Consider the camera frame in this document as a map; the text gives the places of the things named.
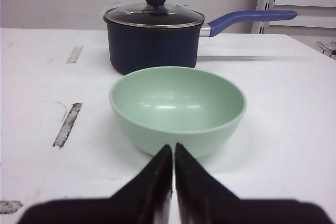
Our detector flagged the glass lid with blue knob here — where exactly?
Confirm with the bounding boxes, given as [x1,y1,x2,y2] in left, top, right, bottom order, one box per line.
[103,0,205,29]

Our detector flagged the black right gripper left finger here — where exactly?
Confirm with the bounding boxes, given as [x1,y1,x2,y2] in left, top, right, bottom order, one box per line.
[19,145,173,223]

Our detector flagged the green bowl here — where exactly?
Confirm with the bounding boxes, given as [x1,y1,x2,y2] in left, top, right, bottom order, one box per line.
[109,67,247,157]

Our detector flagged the dark blue saucepan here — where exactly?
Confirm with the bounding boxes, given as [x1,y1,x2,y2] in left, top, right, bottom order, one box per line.
[103,10,297,74]

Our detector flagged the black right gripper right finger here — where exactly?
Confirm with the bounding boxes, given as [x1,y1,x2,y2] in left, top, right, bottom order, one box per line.
[175,143,332,223]

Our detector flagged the white slotted shelf upright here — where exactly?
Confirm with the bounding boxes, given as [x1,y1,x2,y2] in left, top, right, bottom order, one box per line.
[251,0,336,35]

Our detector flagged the metal clamp at table edge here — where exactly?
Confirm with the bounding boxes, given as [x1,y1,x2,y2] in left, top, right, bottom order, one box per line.
[317,40,336,58]

